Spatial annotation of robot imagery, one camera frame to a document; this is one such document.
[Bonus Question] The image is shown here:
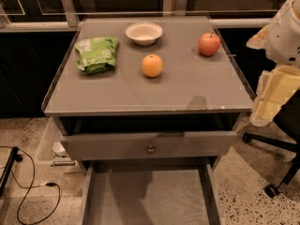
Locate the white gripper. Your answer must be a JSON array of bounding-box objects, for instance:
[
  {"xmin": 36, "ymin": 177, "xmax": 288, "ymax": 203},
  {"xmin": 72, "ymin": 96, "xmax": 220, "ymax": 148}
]
[{"xmin": 247, "ymin": 0, "xmax": 300, "ymax": 127}]

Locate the orange fruit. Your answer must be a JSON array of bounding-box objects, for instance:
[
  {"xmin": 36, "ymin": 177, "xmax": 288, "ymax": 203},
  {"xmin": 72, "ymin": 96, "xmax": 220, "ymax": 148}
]
[{"xmin": 142, "ymin": 54, "xmax": 163, "ymax": 78}]

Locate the grey drawer cabinet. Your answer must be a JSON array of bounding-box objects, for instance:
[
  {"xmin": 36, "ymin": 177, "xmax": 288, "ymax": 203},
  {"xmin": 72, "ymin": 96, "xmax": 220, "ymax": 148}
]
[{"xmin": 41, "ymin": 15, "xmax": 257, "ymax": 173}]

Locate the round metal drawer knob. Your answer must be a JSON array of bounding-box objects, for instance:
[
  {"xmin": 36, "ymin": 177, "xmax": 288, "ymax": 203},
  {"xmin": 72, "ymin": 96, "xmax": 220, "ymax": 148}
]
[{"xmin": 146, "ymin": 145, "xmax": 156, "ymax": 155}]

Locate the grey open middle drawer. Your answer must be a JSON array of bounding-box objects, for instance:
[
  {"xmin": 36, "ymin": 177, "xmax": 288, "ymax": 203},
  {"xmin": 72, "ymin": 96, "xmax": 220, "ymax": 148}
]
[{"xmin": 79, "ymin": 164, "xmax": 226, "ymax": 225}]

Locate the grey top drawer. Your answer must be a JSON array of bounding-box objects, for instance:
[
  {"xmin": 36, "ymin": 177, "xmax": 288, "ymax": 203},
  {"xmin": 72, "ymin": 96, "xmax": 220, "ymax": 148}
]
[{"xmin": 61, "ymin": 131, "xmax": 237, "ymax": 160}]

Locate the red apple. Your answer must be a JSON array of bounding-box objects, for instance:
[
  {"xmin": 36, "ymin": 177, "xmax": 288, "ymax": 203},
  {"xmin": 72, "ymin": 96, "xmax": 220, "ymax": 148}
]
[{"xmin": 197, "ymin": 32, "xmax": 220, "ymax": 56}]

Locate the black office chair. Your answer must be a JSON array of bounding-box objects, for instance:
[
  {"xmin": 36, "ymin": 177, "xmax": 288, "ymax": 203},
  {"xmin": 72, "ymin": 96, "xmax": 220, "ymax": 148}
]
[{"xmin": 242, "ymin": 90, "xmax": 300, "ymax": 198}]

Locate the metal window railing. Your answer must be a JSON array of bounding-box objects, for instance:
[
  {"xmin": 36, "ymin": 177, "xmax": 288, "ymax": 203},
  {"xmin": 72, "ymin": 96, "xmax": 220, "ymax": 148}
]
[{"xmin": 0, "ymin": 0, "xmax": 287, "ymax": 31}]

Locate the white paper bowl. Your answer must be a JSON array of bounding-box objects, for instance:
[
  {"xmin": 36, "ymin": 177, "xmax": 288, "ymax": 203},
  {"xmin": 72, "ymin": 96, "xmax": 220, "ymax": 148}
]
[{"xmin": 126, "ymin": 22, "xmax": 163, "ymax": 46}]

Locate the green chip bag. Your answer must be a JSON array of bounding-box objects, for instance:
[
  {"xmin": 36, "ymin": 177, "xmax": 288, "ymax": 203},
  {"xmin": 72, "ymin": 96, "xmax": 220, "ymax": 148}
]
[{"xmin": 74, "ymin": 37, "xmax": 118, "ymax": 74}]

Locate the black bar on floor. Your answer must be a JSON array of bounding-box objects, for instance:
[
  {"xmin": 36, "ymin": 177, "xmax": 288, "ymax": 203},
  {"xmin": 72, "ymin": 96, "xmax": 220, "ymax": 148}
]
[{"xmin": 0, "ymin": 147, "xmax": 19, "ymax": 197}]

